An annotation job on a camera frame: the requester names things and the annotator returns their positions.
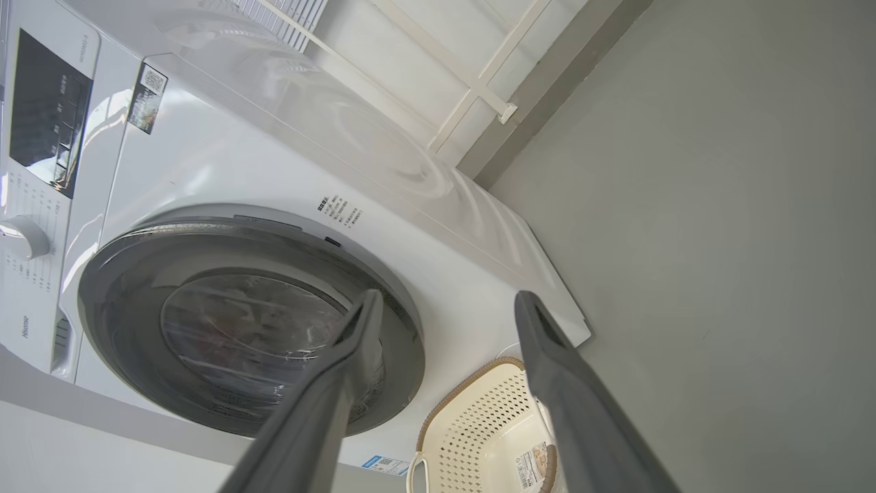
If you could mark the white washing machine dial knob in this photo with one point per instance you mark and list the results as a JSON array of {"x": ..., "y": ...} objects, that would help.
[{"x": 24, "y": 237}]

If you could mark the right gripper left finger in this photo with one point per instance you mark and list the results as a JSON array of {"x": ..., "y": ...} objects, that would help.
[{"x": 321, "y": 411}]

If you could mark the cream perforated laundry basket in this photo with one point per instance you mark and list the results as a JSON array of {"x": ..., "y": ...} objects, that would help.
[{"x": 479, "y": 424}]

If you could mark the cream white railing frame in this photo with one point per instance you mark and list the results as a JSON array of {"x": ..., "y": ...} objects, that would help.
[{"x": 472, "y": 85}]

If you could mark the blue energy label sticker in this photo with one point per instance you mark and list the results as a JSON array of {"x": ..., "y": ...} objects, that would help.
[{"x": 384, "y": 465}]

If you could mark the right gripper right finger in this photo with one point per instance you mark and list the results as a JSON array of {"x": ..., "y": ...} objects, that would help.
[{"x": 575, "y": 418}]

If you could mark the printed paper label sticker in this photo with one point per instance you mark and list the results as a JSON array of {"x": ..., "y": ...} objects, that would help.
[{"x": 537, "y": 467}]

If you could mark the washing machine glass door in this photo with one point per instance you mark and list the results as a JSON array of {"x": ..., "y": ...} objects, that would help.
[{"x": 137, "y": 308}]

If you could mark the white front-load washing machine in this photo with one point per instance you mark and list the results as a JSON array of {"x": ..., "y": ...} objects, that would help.
[{"x": 239, "y": 157}]

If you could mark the black washer display panel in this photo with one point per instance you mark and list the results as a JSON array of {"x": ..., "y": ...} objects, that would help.
[{"x": 48, "y": 109}]

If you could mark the black QR code sticker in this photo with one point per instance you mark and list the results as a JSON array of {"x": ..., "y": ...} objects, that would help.
[{"x": 148, "y": 99}]

